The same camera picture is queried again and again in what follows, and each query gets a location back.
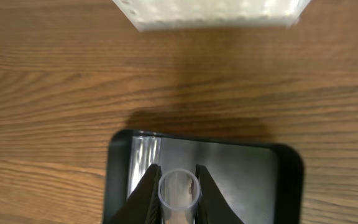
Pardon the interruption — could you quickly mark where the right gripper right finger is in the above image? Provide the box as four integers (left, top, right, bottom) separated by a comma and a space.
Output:
195, 164, 246, 224

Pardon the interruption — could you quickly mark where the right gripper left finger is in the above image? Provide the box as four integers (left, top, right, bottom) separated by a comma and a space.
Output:
106, 163, 163, 224

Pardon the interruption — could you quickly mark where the black tray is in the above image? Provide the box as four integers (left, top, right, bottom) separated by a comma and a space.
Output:
102, 128, 306, 224

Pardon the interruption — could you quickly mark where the white test tube rack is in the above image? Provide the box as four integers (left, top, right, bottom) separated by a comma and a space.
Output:
111, 0, 313, 32

